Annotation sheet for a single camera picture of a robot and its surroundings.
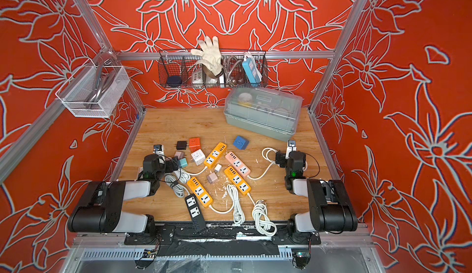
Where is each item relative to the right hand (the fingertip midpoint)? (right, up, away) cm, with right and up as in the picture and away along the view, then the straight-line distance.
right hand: (286, 149), depth 92 cm
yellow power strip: (-43, -18, -9) cm, 47 cm away
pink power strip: (-28, -5, +2) cm, 28 cm away
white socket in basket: (-46, +38, +3) cm, 60 cm away
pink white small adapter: (-56, -3, +3) cm, 56 cm away
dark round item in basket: (-61, +38, +8) cm, 72 cm away
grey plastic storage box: (-12, +19, +2) cm, 23 cm away
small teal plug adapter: (-53, -7, 0) cm, 54 cm away
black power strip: (-43, -25, -16) cm, 52 cm away
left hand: (-62, -4, +2) cm, 62 cm away
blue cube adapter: (-24, +3, +3) cm, 24 cm away
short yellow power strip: (-37, -3, +3) cm, 37 cm away
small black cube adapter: (-57, +1, +10) cm, 58 cm away
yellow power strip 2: (-25, -14, -6) cm, 29 cm away
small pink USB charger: (-38, -13, -4) cm, 40 cm away
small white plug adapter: (-35, -9, -1) cm, 36 cm away
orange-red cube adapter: (-49, +2, +5) cm, 49 cm away
